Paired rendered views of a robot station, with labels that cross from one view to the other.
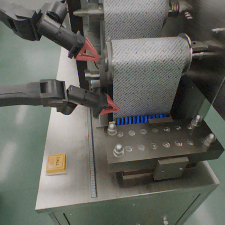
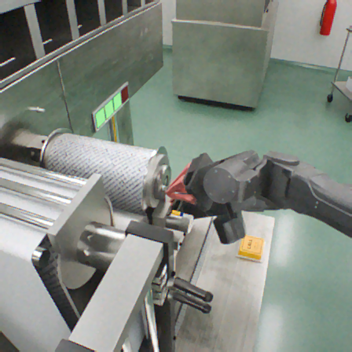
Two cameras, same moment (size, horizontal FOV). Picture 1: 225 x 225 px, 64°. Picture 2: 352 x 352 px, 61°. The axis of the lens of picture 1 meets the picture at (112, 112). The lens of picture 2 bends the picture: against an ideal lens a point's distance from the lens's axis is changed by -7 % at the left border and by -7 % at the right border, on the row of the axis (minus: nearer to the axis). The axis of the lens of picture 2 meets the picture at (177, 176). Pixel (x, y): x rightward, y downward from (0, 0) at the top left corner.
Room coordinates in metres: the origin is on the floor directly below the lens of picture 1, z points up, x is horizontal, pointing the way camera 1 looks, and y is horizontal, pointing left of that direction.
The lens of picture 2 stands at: (1.01, 0.28, 1.70)
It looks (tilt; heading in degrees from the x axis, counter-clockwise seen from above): 40 degrees down; 206
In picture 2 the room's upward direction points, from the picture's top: straight up
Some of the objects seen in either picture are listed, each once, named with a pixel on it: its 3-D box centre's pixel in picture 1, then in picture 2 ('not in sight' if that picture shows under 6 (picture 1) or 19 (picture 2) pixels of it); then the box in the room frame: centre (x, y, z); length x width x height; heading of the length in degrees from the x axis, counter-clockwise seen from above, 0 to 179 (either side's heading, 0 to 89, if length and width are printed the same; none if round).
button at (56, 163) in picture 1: (56, 163); (251, 247); (0.38, 0.22, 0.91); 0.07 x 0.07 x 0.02; 8
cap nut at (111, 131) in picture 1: (112, 127); not in sight; (0.44, 0.00, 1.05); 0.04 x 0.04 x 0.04
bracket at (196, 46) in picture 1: (195, 45); (42, 143); (0.61, -0.29, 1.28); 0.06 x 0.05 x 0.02; 98
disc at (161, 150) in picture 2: (110, 60); (155, 180); (0.57, 0.01, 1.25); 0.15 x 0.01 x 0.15; 8
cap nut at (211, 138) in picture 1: (211, 138); not in sight; (0.39, -0.34, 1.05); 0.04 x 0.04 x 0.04
